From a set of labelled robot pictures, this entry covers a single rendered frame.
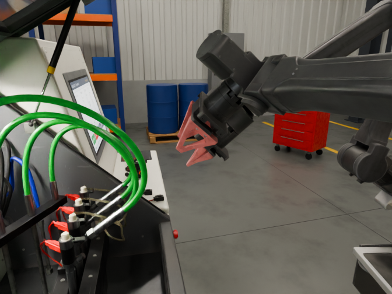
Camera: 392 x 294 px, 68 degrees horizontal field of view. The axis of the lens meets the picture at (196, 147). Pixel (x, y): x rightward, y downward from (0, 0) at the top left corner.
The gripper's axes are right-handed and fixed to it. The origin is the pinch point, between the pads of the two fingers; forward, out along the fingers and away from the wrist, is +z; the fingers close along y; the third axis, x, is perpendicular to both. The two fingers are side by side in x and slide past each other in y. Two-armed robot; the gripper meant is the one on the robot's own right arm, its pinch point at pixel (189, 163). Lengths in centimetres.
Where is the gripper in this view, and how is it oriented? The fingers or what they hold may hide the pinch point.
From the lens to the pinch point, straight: 76.7
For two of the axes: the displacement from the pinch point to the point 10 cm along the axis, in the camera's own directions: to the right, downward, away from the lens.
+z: -7.2, 6.5, 2.4
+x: -0.6, 2.9, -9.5
